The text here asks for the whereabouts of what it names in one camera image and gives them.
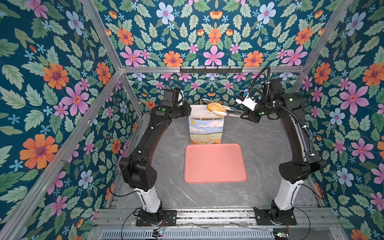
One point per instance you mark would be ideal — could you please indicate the black hook rail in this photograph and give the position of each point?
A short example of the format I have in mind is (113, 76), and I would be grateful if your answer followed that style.
(209, 70)

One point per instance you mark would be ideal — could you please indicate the pink plastic tray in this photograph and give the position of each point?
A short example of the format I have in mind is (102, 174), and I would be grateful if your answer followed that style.
(215, 163)

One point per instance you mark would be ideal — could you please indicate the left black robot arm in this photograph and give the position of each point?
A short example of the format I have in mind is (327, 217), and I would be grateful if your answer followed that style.
(137, 170)

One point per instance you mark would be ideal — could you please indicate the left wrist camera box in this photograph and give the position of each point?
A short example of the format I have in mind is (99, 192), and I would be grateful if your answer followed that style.
(172, 98)

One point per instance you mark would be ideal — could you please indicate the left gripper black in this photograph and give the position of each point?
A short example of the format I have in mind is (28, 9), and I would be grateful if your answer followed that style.
(186, 109)

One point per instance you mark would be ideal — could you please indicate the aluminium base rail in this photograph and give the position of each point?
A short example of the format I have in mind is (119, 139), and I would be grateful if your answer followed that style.
(307, 223)

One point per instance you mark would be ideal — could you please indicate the painted landscape paper bag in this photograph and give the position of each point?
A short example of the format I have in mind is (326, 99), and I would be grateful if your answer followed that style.
(204, 126)

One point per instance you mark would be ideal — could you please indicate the aluminium cage frame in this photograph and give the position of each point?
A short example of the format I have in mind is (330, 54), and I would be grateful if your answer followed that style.
(68, 112)

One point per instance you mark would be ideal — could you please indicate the sesame bun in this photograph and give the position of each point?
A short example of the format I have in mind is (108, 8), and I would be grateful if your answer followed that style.
(216, 107)

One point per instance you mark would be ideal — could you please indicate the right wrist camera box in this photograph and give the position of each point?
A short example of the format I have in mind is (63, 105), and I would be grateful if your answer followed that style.
(245, 99)

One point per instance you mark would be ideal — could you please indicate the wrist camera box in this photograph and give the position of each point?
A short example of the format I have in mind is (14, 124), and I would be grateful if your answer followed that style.
(245, 99)
(172, 98)

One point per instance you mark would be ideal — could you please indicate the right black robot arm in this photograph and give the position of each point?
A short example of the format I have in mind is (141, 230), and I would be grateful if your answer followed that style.
(289, 108)

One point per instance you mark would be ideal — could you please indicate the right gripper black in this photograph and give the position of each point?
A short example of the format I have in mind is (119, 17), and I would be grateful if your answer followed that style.
(250, 116)

